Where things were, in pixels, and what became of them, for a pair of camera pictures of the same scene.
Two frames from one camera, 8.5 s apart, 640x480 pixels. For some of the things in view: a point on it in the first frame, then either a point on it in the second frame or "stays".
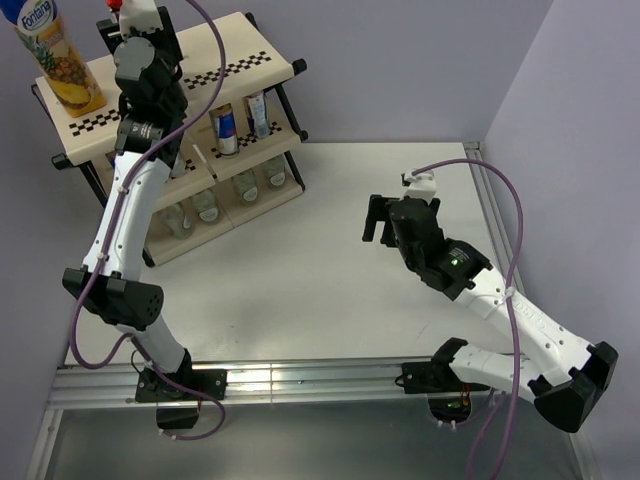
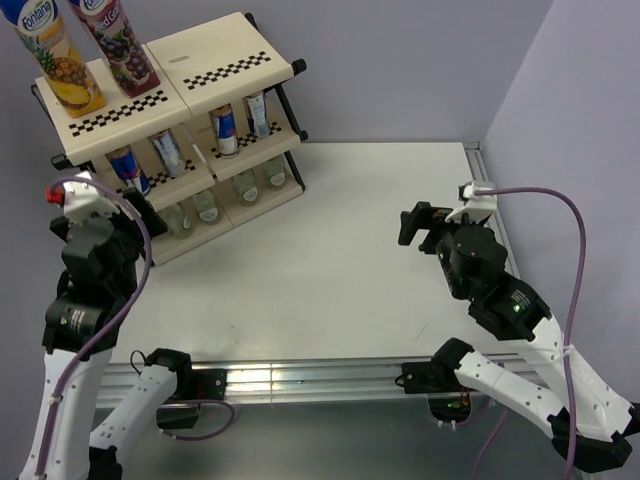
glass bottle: (205, 204) stays
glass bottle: (277, 170) stays
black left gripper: (164, 37) to (157, 225)
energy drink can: (226, 131) stays
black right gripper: (379, 211) to (423, 215)
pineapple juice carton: (73, 86) stays
